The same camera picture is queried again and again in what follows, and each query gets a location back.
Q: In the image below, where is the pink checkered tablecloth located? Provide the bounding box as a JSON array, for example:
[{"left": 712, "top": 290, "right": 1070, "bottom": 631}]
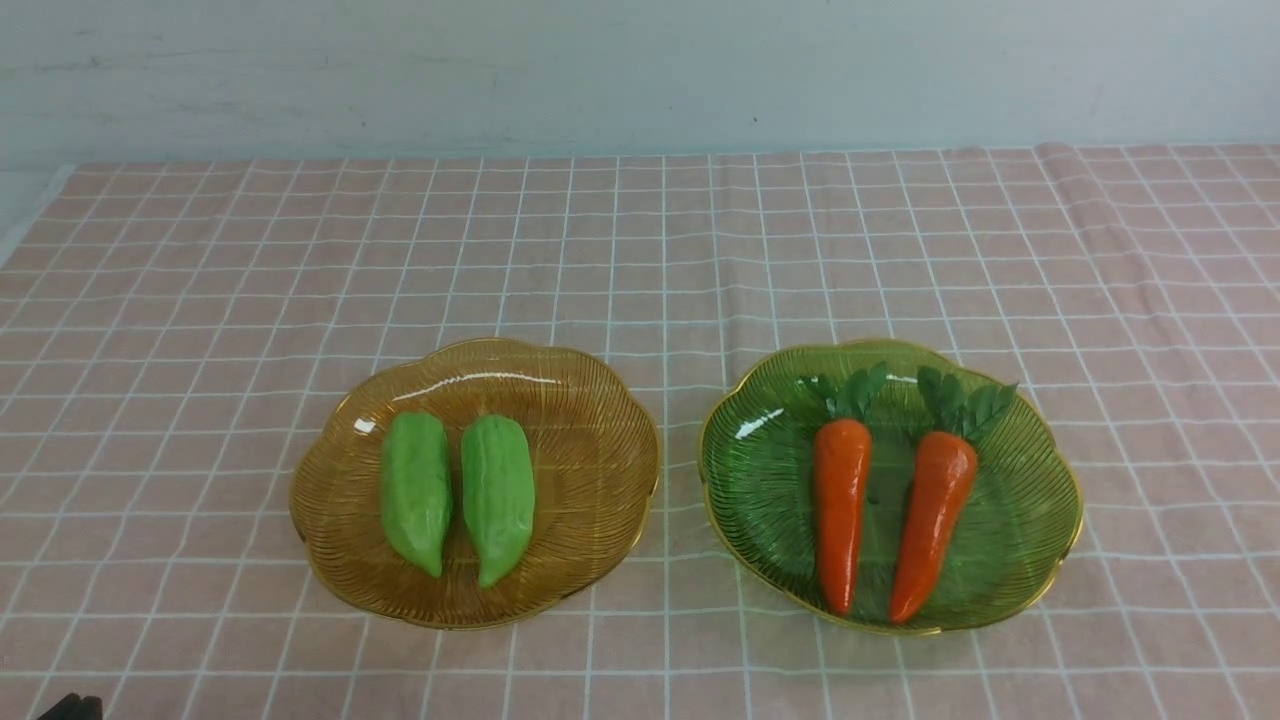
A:
[{"left": 1, "top": 145, "right": 1279, "bottom": 719}]

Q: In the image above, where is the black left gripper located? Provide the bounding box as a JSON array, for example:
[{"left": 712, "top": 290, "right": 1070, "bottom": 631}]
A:
[{"left": 38, "top": 693, "right": 104, "bottom": 720}]

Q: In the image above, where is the orange toy carrot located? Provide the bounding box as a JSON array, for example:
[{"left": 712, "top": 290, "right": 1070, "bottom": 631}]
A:
[
  {"left": 890, "top": 366, "right": 1018, "bottom": 625},
  {"left": 799, "top": 363, "right": 890, "bottom": 618}
]

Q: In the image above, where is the green toy gourd front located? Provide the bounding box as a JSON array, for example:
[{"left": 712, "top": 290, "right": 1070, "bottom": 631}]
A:
[{"left": 381, "top": 413, "right": 454, "bottom": 579}]

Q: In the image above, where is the green ribbed plastic plate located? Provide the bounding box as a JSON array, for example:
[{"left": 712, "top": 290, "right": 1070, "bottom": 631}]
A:
[{"left": 699, "top": 340, "right": 1084, "bottom": 635}]

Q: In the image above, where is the green toy gourd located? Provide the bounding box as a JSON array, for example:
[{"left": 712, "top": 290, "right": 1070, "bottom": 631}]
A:
[
  {"left": 381, "top": 413, "right": 454, "bottom": 579},
  {"left": 460, "top": 415, "right": 536, "bottom": 589}
]

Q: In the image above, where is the green toy gourd back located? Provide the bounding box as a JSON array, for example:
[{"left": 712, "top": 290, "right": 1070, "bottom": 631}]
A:
[{"left": 460, "top": 415, "right": 536, "bottom": 589}]

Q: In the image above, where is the amber ribbed plastic plate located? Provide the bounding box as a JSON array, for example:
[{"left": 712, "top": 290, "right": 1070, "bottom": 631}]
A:
[{"left": 289, "top": 338, "right": 662, "bottom": 630}]

